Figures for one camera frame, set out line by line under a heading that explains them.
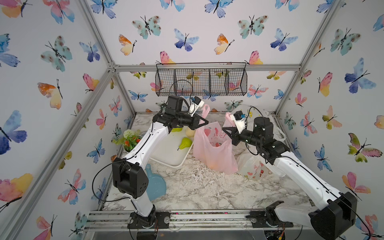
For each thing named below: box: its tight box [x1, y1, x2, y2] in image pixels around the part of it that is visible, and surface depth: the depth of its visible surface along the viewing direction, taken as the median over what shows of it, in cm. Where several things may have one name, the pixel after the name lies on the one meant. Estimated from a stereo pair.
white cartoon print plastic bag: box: [236, 152, 285, 181], surface depth 84 cm
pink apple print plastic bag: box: [192, 104, 239, 175], surface depth 74 cm
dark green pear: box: [177, 137, 193, 151], surface depth 100 cm
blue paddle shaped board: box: [146, 163, 167, 202], surface depth 87 cm
